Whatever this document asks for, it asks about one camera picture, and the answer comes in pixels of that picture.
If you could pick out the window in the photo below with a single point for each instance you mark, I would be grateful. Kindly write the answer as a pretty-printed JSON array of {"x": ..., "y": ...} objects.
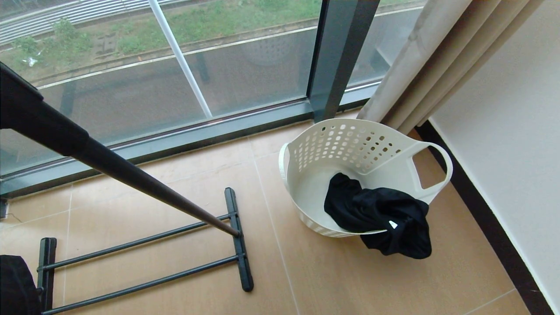
[{"x": 337, "y": 52}]

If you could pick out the beige curtain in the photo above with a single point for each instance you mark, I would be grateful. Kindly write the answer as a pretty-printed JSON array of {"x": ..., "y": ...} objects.
[{"x": 437, "y": 57}]

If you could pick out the black clothes rack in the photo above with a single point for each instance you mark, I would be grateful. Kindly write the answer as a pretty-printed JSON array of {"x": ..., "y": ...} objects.
[{"x": 65, "y": 135}]

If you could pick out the black garment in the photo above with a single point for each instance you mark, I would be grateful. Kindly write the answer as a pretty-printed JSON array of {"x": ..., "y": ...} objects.
[{"x": 15, "y": 288}]

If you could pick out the white laundry basket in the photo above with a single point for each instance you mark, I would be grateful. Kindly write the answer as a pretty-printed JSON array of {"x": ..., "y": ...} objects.
[{"x": 350, "y": 144}]

